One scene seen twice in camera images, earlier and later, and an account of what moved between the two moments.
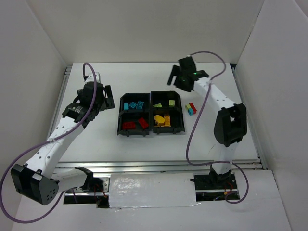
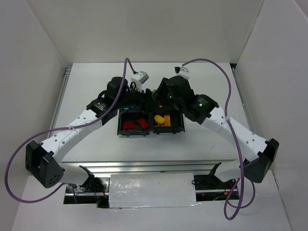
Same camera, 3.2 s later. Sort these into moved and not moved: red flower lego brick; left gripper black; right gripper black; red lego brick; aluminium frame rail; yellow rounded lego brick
Moved: left gripper black; right gripper black
Not moved: red lego brick; yellow rounded lego brick; red flower lego brick; aluminium frame rail
